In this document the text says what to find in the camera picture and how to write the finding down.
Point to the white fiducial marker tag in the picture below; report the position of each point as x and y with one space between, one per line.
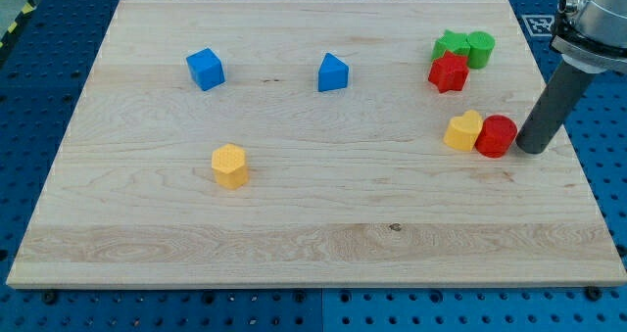
538 25

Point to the yellow hexagon block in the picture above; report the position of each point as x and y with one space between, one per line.
229 165

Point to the blue cube block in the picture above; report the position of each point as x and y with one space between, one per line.
206 69

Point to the light wooden board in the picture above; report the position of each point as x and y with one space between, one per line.
352 187

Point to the green star block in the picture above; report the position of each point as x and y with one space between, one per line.
451 41

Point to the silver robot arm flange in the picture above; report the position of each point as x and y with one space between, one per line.
592 32

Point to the yellow heart block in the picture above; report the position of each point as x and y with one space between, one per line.
463 131

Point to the blue triangular prism block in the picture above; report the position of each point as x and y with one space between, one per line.
332 74

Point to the red star block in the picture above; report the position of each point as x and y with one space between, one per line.
449 72

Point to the green cylinder block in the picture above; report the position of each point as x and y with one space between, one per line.
481 45

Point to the red cylinder block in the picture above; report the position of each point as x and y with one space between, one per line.
497 134

